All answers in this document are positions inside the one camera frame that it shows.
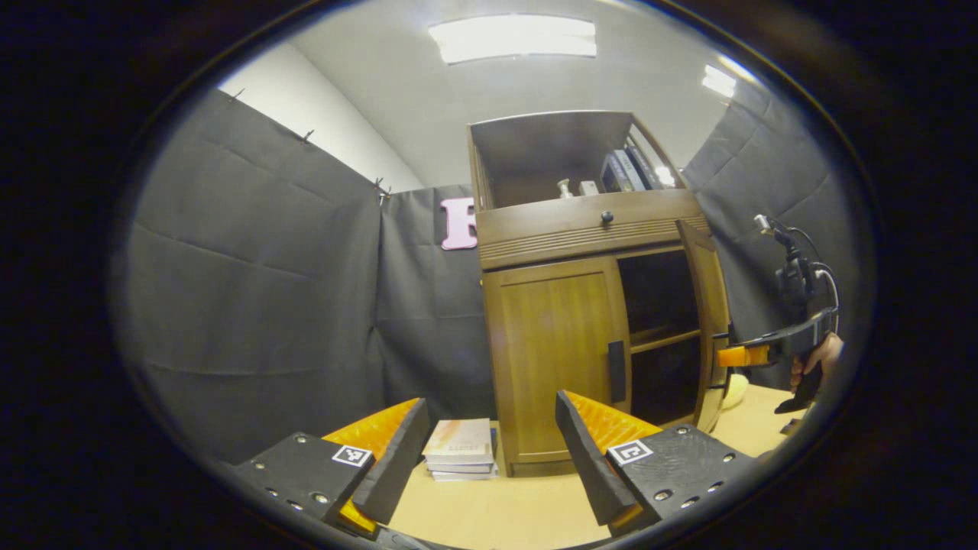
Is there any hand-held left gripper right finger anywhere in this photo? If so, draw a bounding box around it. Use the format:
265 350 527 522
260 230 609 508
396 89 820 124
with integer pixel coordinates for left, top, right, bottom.
555 389 758 538

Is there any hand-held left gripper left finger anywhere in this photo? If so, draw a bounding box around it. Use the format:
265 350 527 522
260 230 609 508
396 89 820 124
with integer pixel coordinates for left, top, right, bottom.
230 396 432 537

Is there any wooden cabinet door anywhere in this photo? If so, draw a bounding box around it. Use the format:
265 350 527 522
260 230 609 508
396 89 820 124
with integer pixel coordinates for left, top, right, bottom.
482 255 634 468
675 219 731 435

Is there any wooden double-door shoe cabinet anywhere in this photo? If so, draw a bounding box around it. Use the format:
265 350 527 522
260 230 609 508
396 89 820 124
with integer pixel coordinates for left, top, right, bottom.
467 110 734 479

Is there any wooden inner cabinet shelf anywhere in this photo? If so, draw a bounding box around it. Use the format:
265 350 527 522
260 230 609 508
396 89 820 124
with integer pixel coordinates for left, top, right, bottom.
630 328 703 355

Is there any wooden cabinet drawer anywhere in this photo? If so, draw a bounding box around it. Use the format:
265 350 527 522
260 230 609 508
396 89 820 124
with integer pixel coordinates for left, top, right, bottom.
474 188 709 247

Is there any pale yellow round object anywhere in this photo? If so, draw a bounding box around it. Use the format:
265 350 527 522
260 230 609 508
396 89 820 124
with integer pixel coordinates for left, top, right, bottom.
721 372 752 412

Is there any flat book with pinkish cover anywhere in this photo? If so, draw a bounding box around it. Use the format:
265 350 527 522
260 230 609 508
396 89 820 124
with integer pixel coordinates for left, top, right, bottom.
422 417 496 461

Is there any grey upright book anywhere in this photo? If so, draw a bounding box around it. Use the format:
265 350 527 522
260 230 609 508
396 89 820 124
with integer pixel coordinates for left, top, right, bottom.
614 148 649 193

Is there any dark blue upright book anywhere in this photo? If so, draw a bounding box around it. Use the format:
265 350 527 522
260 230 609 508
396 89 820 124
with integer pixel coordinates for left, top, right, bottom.
601 152 636 194

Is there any black backdrop cloth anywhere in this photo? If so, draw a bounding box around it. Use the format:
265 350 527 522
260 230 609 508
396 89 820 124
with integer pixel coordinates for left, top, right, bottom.
113 79 862 464

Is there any small ceiling light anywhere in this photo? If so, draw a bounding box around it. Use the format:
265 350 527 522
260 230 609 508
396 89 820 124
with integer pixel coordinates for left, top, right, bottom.
701 63 739 99

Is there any rectangular ceiling light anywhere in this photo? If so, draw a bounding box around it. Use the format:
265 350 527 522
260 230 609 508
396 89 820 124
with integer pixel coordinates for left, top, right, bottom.
427 13 599 66

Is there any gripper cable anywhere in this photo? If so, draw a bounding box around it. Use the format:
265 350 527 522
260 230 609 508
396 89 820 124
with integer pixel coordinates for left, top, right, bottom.
787 226 842 314

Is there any black left door handle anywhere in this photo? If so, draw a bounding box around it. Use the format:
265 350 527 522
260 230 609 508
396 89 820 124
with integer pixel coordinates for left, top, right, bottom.
607 339 628 405

